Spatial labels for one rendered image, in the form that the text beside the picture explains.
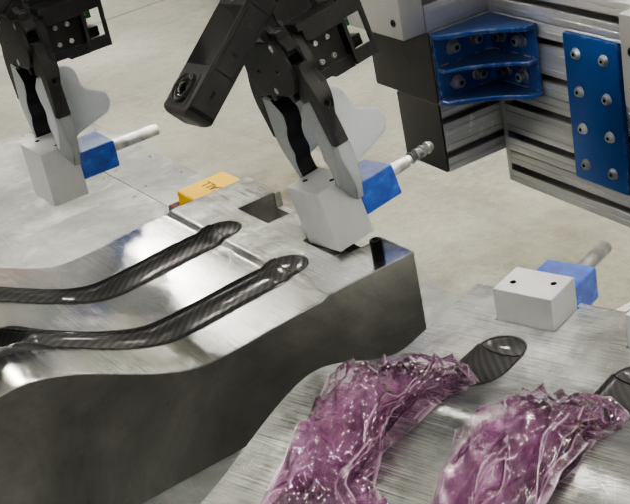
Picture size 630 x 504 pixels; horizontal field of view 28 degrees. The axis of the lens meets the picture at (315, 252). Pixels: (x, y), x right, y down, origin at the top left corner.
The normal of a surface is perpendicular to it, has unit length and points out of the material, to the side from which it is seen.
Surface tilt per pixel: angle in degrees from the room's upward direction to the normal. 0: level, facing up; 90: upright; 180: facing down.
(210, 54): 41
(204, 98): 84
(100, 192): 0
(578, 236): 0
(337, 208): 82
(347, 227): 82
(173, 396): 90
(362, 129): 72
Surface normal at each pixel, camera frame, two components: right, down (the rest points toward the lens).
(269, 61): -0.77, 0.51
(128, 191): -0.18, -0.88
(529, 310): -0.61, 0.46
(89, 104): 0.51, 0.11
